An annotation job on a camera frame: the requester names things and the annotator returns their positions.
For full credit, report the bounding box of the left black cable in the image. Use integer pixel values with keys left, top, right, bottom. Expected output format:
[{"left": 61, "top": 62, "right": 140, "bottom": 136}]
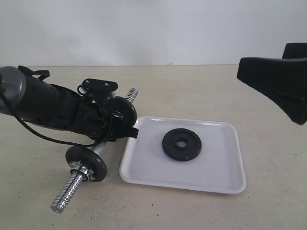
[{"left": 0, "top": 69, "right": 113, "bottom": 147}]

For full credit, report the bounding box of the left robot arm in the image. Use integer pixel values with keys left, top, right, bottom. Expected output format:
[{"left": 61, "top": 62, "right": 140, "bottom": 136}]
[{"left": 0, "top": 66, "right": 139, "bottom": 142}]

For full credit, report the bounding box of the white rectangular tray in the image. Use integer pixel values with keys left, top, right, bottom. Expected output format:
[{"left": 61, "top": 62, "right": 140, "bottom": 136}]
[{"left": 119, "top": 116, "right": 246, "bottom": 194}]

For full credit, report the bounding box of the chrome spinlock collar nut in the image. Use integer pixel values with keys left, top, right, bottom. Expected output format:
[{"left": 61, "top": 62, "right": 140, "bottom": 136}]
[{"left": 71, "top": 165, "right": 95, "bottom": 181}]

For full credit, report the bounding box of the chrome threaded dumbbell bar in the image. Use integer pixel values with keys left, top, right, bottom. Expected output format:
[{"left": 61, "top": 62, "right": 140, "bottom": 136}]
[{"left": 50, "top": 88, "right": 138, "bottom": 213}]

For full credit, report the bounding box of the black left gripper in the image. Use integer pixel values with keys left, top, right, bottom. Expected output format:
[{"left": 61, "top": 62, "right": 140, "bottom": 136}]
[{"left": 51, "top": 87, "right": 139, "bottom": 141}]

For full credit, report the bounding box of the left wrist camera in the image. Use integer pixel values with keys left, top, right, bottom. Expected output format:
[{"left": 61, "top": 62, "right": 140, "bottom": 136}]
[{"left": 77, "top": 79, "right": 118, "bottom": 103}]

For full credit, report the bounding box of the black weight plate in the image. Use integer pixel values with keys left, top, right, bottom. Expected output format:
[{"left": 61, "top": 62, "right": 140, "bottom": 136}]
[
  {"left": 162, "top": 128, "right": 202, "bottom": 161},
  {"left": 108, "top": 96, "right": 137, "bottom": 127},
  {"left": 65, "top": 146, "right": 107, "bottom": 182}
]

